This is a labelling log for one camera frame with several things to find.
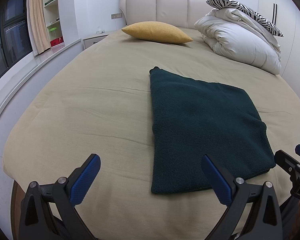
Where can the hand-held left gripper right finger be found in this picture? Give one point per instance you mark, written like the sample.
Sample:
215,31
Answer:
216,180

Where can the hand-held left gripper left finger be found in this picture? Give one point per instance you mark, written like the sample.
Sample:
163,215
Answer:
86,177

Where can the dark green knit sweater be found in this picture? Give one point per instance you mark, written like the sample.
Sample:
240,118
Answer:
202,125

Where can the bed with beige sheet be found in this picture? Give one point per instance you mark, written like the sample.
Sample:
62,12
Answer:
90,100

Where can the white window ledge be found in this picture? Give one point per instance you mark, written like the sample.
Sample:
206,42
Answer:
27,65

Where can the white folded duvet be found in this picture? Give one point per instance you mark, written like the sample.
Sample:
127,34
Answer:
237,40

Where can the white wardrobe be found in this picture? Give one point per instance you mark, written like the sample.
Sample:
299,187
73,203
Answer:
285,17

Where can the white nightstand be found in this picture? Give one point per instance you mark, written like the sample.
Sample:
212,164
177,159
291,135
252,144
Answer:
93,41

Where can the red box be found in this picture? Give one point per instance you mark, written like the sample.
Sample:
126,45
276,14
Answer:
56,41

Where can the tissue box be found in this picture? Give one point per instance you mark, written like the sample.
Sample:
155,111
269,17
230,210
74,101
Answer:
100,30

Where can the green lidded container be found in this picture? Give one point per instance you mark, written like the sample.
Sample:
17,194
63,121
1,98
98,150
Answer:
53,33

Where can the zebra print pillow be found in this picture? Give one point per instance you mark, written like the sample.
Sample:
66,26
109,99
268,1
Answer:
240,6

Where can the yellow pillow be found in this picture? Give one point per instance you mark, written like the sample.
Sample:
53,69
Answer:
155,32

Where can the dark window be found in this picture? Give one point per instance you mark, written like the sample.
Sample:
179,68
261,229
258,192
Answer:
12,35

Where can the beige curtain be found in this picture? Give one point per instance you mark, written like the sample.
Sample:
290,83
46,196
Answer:
37,17

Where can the beige padded headboard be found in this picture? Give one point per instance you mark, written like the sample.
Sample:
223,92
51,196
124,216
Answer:
170,8

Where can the wall socket panel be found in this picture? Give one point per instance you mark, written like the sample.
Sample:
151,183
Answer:
116,16

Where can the white wall shelf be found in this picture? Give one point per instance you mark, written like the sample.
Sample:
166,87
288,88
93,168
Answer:
52,12

